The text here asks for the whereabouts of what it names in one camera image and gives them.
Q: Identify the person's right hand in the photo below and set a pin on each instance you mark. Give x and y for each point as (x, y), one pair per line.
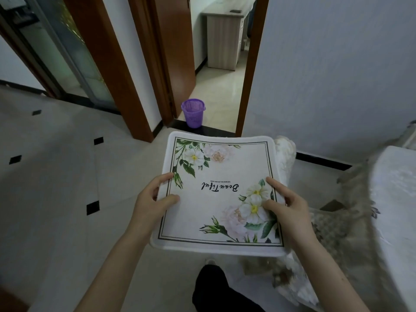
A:
(291, 219)

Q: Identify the brown wooden door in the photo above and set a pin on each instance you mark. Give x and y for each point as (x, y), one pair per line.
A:
(169, 58)

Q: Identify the person's left thumb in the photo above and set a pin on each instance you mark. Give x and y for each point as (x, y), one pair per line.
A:
(169, 201)

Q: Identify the brown wooden door frame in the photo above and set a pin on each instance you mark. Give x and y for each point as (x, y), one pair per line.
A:
(252, 64)

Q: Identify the person's right forearm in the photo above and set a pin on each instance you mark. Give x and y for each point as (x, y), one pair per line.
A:
(328, 279)

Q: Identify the white floral seat cushion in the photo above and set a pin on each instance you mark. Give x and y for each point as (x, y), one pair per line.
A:
(224, 191)

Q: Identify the purple plastic waste basket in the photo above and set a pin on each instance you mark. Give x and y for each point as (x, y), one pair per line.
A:
(193, 113)

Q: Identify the wooden desk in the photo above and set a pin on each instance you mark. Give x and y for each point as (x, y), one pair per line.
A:
(226, 35)

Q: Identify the person's left hand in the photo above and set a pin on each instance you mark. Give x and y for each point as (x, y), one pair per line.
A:
(148, 209)

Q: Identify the person's left forearm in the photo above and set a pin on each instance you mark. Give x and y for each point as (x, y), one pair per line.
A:
(117, 272)

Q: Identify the person's white shoe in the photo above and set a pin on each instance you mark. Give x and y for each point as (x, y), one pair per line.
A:
(210, 261)

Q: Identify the person's black trouser leg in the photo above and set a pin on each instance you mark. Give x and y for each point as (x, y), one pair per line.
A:
(217, 294)

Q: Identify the person's right thumb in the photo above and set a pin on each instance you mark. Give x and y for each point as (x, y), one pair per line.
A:
(271, 206)

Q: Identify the white lace tablecloth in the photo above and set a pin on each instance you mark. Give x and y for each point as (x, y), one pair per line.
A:
(395, 224)

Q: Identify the glass sliding door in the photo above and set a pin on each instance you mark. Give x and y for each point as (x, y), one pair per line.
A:
(58, 48)

